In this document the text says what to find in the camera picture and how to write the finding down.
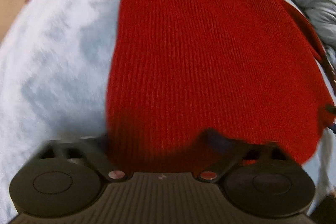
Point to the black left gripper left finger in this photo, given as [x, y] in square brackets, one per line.
[82, 160]

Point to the red knit sweater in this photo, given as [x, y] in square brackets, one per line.
[246, 68]

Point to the light blue fleece blanket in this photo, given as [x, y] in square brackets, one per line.
[55, 61]

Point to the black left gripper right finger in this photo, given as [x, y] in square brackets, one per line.
[235, 153]

